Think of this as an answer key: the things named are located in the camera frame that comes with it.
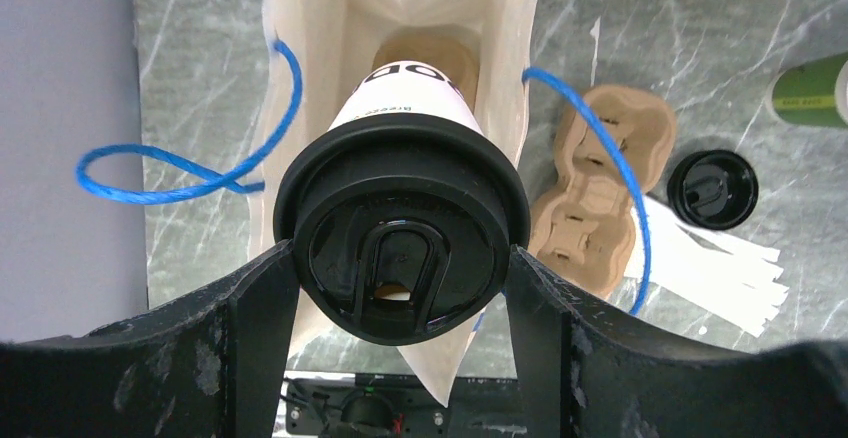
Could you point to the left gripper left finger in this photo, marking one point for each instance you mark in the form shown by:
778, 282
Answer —
208, 364

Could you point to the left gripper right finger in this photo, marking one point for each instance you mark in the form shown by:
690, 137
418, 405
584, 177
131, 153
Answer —
588, 369

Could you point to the white paper cup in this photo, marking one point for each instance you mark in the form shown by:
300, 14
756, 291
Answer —
409, 87

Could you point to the pile of wrapped straws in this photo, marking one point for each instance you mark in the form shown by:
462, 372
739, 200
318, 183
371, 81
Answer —
727, 276

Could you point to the black cup lid stack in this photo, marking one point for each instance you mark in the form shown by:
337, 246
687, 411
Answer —
713, 189

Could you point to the green paper cup stack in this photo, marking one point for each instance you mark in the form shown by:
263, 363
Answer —
812, 94

